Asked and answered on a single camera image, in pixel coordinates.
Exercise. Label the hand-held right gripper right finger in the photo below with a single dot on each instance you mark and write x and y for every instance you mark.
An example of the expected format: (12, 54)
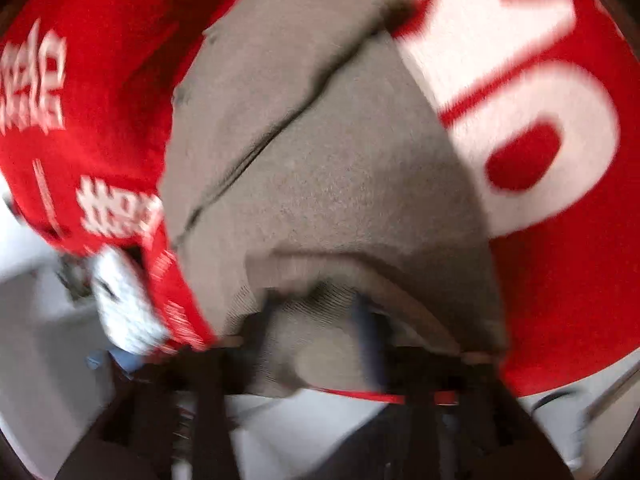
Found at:
(367, 340)

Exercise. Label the grey knit sweater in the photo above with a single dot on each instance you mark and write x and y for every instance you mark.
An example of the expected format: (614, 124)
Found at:
(320, 175)

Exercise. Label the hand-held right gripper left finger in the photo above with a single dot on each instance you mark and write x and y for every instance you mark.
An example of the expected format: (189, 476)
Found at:
(210, 375)

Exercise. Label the white textured cloth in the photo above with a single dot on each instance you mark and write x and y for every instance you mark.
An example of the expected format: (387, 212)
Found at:
(125, 300)

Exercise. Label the red printed blanket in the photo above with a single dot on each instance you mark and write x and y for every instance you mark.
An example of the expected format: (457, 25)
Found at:
(560, 285)

